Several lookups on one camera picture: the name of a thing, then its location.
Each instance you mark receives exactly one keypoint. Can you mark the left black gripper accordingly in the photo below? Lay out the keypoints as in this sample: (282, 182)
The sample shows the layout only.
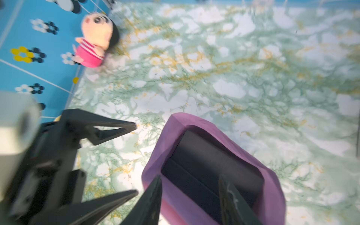
(46, 189)

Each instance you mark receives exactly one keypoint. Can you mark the dark blue gift box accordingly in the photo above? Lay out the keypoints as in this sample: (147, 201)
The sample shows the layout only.
(195, 165)

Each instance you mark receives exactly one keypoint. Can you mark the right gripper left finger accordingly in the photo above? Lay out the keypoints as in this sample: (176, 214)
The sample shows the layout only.
(147, 209)

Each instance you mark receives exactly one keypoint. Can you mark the purple wrapping paper sheet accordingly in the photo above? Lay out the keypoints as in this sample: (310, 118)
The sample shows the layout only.
(176, 207)

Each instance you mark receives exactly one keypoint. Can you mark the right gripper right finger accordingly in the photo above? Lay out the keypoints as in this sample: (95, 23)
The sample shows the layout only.
(234, 208)

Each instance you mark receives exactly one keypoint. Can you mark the pink plush doll toy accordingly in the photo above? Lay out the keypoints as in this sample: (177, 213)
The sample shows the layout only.
(99, 35)

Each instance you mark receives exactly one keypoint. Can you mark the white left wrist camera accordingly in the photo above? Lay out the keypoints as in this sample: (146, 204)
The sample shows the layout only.
(20, 121)

